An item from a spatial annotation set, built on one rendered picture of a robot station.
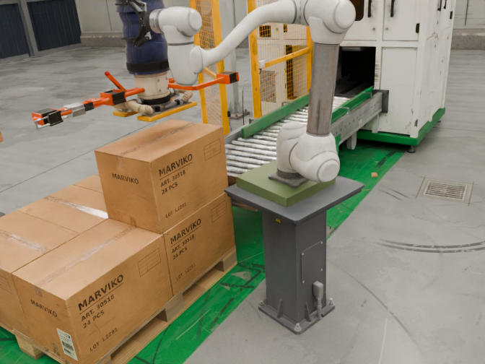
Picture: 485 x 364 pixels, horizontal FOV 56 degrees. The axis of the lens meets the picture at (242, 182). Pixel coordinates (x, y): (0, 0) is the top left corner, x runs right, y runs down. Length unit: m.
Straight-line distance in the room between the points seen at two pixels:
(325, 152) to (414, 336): 1.12
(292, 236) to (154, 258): 0.71
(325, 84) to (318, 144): 0.24
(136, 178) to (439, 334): 1.71
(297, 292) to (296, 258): 0.20
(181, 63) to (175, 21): 0.15
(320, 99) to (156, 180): 0.89
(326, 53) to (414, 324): 1.50
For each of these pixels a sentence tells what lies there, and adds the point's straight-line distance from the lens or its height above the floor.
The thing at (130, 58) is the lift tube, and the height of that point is 1.39.
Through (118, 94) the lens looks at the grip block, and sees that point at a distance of 2.28.
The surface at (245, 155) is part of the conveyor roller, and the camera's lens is 3.32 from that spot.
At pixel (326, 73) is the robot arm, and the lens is 1.89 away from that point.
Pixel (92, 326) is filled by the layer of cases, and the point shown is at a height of 0.34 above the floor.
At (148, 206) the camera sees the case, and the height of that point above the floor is 0.70.
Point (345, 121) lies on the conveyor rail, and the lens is 3.91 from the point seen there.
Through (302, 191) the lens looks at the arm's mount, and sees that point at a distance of 2.13.
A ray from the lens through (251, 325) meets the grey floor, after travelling 2.59.
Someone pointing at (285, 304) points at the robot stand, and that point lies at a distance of 2.54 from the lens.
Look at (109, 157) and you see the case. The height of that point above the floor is 0.92.
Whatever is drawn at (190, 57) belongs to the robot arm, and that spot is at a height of 1.45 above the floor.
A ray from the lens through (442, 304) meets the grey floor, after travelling 2.83.
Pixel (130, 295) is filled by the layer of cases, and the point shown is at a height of 0.34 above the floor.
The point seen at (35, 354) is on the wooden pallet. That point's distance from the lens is 2.71.
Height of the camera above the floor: 1.71
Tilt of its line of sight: 24 degrees down
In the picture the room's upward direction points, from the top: 4 degrees counter-clockwise
